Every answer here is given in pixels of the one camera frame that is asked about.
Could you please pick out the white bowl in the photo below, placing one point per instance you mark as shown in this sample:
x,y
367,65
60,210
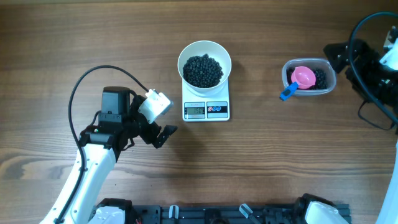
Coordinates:
x,y
214,50

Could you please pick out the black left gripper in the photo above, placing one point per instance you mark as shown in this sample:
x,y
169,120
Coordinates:
x,y
152,131

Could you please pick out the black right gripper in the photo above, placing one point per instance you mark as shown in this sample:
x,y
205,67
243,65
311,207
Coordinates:
x,y
347,53

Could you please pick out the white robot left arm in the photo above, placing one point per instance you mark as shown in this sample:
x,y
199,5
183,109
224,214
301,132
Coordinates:
x,y
99,148

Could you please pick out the pink scoop with blue handle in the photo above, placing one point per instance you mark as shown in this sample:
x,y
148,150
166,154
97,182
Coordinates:
x,y
301,78

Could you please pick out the black beans in bowl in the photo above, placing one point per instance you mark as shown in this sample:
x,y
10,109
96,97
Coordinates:
x,y
202,71

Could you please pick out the white digital kitchen scale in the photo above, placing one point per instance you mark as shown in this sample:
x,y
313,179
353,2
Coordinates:
x,y
205,106

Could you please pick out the pile of black beans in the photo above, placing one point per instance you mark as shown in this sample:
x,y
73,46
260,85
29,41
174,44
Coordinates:
x,y
320,84

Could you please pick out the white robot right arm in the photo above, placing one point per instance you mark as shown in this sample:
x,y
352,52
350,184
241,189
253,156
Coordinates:
x,y
323,211

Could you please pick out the clear plastic bean container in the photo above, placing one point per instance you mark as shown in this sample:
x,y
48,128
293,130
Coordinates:
x,y
311,63

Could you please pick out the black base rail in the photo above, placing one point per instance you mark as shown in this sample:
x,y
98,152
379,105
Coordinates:
x,y
278,213

